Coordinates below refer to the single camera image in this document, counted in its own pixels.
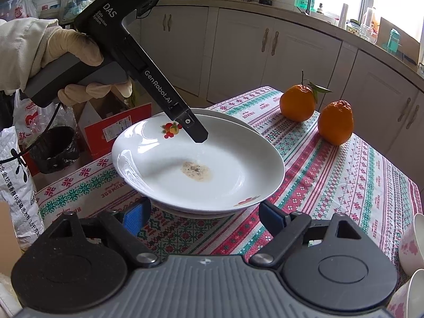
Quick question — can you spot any patterned red green tablecloth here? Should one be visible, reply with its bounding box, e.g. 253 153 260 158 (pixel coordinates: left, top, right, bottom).
35 86 423 280

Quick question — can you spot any person's left hand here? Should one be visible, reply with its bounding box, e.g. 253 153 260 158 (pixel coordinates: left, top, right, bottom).
41 26 134 107

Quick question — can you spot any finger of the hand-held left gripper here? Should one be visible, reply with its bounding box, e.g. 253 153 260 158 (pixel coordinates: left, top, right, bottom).
173 107 209 144

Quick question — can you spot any brown cutting board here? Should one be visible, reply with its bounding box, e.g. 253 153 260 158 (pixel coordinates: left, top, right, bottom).
378 16 422 64

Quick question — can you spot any red white plastic bag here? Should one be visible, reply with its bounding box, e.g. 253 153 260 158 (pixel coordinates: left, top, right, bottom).
12 89 72 146

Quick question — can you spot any clear plastic bag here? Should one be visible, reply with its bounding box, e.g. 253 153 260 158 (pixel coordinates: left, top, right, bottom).
0 0 38 20

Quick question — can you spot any black cable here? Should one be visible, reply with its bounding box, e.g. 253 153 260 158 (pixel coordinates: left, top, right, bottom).
18 102 63 157

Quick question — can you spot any teal water bottle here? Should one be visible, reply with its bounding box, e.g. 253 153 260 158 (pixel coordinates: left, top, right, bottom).
386 28 402 54

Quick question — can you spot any brown cardboard box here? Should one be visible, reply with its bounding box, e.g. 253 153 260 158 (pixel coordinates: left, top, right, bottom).
0 200 24 272

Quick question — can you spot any white bowl with pink flowers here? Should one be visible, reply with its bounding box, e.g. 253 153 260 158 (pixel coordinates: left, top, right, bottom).
386 268 424 318
397 212 424 276

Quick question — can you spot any bumpy orange without leaf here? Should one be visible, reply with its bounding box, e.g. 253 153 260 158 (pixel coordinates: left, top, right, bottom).
317 100 354 146

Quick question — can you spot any red cardboard box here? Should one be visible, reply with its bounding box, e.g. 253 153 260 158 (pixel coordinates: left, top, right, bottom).
84 103 153 160

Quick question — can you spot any white printed sack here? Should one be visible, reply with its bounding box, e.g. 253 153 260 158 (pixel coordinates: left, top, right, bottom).
0 126 45 250

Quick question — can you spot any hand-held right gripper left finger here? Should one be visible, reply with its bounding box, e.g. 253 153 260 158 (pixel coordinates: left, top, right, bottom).
43 197 160 267

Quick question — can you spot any glass mug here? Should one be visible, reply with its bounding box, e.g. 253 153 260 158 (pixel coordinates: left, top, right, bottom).
359 23 378 44

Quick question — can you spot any orange with stem and leaf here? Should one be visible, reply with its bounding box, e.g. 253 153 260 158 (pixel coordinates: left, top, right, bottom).
280 70 333 122

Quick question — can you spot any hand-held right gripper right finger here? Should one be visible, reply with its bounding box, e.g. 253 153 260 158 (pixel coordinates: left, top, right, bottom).
249 200 365 267

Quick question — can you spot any stack of plastic cups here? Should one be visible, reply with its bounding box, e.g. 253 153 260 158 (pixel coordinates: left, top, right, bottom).
339 3 351 28

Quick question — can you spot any cooking oil bottle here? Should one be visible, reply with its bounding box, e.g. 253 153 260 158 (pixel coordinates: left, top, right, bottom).
361 7 379 35

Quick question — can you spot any white plate with fruit print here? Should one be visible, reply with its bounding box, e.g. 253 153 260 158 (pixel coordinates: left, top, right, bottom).
151 107 257 221
111 117 286 215

